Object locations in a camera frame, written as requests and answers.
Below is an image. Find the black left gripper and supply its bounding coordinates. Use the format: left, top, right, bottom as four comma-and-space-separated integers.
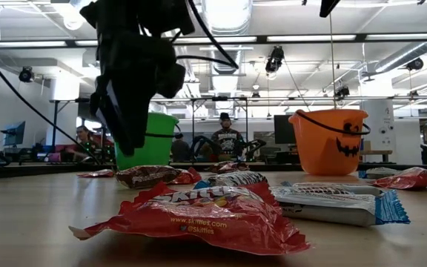
89, 31, 178, 156

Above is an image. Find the red Skittles candy bag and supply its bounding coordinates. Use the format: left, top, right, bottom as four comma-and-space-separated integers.
171, 166, 202, 185
75, 168, 115, 179
68, 181, 313, 257
371, 166, 427, 191

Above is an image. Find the green plastic bucket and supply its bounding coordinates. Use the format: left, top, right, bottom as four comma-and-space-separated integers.
114, 112, 180, 171

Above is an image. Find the person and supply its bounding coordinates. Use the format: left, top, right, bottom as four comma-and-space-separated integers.
67, 125, 102, 164
171, 139, 192, 162
211, 112, 245, 163

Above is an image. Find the blue-lit computer monitor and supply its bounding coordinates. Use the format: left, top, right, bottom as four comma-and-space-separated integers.
4, 121, 27, 146

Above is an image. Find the black computer monitor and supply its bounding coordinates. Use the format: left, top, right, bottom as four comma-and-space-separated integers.
274, 114, 295, 145

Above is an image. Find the orange jack-o'-lantern bucket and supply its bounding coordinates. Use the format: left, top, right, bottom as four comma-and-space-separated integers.
288, 108, 371, 177

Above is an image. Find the wooden bench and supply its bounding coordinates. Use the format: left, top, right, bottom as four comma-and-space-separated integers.
360, 149, 394, 164

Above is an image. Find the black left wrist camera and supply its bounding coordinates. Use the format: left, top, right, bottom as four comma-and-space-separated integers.
155, 62, 188, 100

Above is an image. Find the thin hanging cord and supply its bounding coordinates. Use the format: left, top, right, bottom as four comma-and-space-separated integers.
327, 13, 337, 111

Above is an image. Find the black ceiling camera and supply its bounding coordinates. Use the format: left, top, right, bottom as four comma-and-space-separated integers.
264, 46, 285, 74
406, 57, 425, 72
18, 65, 36, 84
334, 85, 351, 100

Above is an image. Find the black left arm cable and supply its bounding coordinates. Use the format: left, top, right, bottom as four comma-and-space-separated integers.
0, 40, 102, 166

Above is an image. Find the silver ceiling air duct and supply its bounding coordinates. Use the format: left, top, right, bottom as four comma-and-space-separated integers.
202, 0, 254, 75

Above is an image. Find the black left camera cable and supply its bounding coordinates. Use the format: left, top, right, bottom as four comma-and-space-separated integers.
172, 0, 239, 70

